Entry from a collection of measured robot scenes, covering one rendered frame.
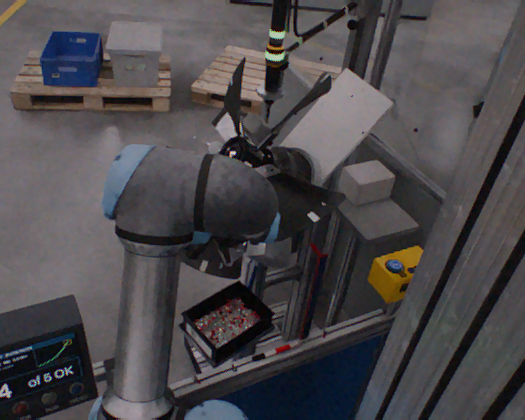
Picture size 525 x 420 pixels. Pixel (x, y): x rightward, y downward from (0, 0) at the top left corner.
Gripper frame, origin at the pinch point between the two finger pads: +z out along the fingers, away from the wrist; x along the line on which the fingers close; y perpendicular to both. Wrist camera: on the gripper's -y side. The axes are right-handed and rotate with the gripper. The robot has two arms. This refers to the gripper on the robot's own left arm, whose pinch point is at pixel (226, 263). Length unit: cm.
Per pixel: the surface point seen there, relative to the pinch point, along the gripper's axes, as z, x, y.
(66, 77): 79, 304, -24
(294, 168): -4.5, 18.1, 32.6
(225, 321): 17.6, -5.0, -7.0
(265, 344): 102, 30, 8
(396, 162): 29, 31, 81
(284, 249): 12.1, 4.6, 19.1
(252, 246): 6.6, 6.8, 10.2
